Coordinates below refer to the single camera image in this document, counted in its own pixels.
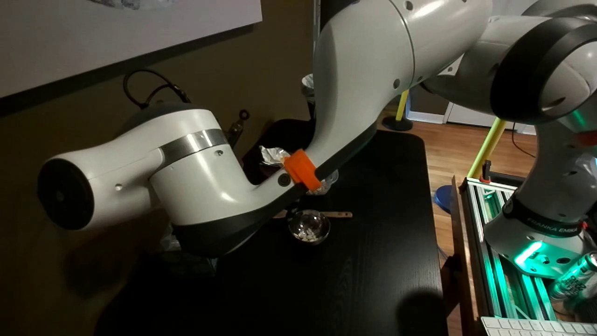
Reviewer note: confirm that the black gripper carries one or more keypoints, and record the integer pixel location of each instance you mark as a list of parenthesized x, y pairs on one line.
[(158, 113)]

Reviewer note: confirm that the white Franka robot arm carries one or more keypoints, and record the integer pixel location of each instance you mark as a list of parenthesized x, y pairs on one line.
[(373, 68)]

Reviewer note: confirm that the crumpled white wrapper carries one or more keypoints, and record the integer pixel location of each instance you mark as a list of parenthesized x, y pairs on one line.
[(272, 156)]

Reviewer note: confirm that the red bowl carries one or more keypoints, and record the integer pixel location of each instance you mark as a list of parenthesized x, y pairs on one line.
[(263, 175)]

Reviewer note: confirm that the black trash bin white liner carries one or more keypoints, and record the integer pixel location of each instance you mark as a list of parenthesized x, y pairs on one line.
[(308, 87)]

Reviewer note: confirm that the glass bowl with seeds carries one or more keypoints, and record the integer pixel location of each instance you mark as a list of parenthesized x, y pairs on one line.
[(308, 229)]

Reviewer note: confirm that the wooden spoon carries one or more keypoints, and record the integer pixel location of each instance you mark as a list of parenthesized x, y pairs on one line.
[(338, 216)]

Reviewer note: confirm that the blue round object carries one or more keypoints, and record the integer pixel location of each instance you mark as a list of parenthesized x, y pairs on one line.
[(444, 199)]

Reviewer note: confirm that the white door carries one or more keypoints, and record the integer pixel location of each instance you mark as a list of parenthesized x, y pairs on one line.
[(477, 119)]

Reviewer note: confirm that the yellow green stick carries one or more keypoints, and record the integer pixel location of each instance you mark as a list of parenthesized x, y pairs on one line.
[(487, 147)]

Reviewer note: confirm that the white keyboard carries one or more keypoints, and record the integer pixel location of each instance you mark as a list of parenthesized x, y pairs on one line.
[(533, 328)]

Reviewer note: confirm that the white wall board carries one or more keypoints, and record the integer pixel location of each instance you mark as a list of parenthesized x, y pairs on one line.
[(93, 38)]

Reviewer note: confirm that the aluminium profile frame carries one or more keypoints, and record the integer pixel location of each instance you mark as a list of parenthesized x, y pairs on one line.
[(496, 274)]

